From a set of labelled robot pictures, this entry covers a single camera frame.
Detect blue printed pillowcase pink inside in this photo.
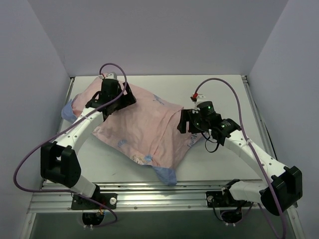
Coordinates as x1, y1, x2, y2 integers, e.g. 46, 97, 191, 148
60, 74, 202, 187

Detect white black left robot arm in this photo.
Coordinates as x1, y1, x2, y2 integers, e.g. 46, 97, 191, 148
40, 77, 136, 209

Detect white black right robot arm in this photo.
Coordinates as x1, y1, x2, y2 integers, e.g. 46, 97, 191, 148
177, 101, 303, 216

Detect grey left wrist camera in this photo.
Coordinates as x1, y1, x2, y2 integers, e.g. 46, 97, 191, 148
98, 72, 117, 80

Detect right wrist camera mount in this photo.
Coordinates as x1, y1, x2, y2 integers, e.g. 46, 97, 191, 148
190, 93, 206, 104

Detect aluminium table edge rail left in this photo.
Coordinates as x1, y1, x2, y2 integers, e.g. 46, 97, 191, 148
41, 77, 75, 180

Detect aluminium table edge rail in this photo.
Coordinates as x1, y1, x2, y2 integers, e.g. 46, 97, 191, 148
241, 75, 277, 159
41, 77, 75, 180

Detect aluminium table edge rail right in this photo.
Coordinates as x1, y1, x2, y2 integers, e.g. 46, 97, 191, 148
241, 75, 277, 159

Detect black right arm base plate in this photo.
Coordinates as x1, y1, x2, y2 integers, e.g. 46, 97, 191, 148
205, 191, 251, 208

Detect aluminium front rail frame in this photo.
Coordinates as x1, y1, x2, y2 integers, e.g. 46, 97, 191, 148
26, 180, 299, 214

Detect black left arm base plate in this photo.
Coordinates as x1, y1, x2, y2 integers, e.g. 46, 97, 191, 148
71, 193, 118, 210

